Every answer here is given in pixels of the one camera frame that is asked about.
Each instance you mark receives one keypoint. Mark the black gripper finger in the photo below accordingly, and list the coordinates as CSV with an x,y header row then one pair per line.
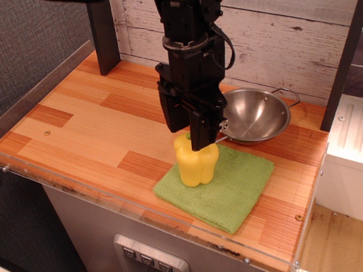
x,y
176,116
205,124

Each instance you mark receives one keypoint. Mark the green knitted cloth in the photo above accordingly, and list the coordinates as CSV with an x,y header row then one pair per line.
x,y
226,202

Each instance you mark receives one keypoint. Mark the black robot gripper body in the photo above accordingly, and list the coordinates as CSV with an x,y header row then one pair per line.
x,y
195,70

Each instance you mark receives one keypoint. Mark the stainless steel bowl with handles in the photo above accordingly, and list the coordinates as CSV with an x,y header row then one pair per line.
x,y
255,116

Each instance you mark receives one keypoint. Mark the silver dispenser button panel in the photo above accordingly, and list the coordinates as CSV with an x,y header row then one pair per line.
x,y
136,256

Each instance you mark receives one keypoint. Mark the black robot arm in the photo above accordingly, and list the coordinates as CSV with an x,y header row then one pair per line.
x,y
188,20

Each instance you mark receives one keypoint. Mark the dark upright post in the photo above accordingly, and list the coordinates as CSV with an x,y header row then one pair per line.
x,y
104,35
349,50

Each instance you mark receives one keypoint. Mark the clear acrylic front guard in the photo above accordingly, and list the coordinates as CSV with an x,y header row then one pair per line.
x,y
270,236

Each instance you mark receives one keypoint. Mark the yellow toy bell pepper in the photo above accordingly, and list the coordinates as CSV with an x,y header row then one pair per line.
x,y
195,167

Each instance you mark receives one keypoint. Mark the dark right upright post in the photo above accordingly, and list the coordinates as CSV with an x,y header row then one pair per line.
x,y
349,50

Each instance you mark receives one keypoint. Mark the dark left upright post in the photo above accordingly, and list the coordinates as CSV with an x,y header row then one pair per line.
x,y
104,35

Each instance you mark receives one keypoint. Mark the grey toy fridge cabinet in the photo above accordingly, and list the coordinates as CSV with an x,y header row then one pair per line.
x,y
109,241

